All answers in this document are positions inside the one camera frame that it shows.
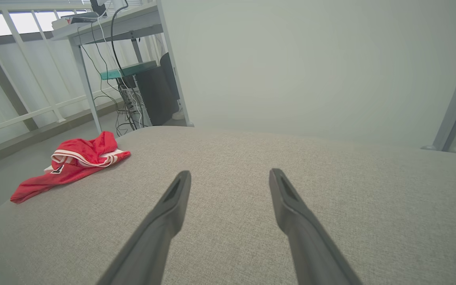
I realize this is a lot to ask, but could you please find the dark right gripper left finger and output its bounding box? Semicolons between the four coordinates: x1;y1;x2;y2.
95;170;192;285

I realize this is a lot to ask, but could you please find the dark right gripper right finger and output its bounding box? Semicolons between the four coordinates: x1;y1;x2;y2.
269;168;363;285

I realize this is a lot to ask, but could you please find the red basketball jersey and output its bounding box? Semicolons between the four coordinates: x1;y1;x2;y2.
10;131;131;204

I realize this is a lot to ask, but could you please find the white power strip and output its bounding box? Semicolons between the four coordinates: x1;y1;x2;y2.
120;87;149;127

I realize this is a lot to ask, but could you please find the dark computer tower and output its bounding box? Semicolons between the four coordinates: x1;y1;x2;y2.
135;53;181;126

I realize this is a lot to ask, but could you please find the white window railing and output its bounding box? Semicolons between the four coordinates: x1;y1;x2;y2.
0;8;133;139

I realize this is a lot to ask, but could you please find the green flat box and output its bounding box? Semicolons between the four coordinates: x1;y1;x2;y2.
101;61;158;81

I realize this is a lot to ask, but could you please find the grey metal desk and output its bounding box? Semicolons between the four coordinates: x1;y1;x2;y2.
50;2;165;135

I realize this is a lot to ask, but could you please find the white box on desk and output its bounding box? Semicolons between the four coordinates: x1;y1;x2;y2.
52;12;102;30

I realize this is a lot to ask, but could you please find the black monitor stand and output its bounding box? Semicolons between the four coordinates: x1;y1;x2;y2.
89;0;108;17

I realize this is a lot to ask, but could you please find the black desk cable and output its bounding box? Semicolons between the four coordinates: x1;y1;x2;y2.
109;0;141;131

